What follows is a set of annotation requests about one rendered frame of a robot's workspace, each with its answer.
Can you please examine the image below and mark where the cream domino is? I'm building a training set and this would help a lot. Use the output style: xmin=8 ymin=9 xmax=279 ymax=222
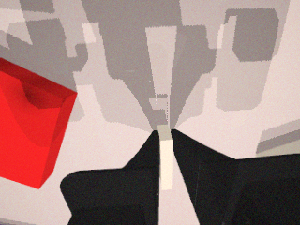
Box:
xmin=256 ymin=139 xmax=300 ymax=157
xmin=157 ymin=125 xmax=173 ymax=190

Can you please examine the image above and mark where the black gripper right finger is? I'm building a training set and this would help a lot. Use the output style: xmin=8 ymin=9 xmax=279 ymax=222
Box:
xmin=171 ymin=129 xmax=300 ymax=225

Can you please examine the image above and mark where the red rectangular block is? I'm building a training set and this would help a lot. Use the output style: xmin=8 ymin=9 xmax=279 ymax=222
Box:
xmin=0 ymin=57 xmax=78 ymax=188

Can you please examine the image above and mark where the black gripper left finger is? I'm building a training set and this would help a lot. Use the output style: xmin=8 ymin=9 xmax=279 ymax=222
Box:
xmin=60 ymin=130 xmax=160 ymax=225

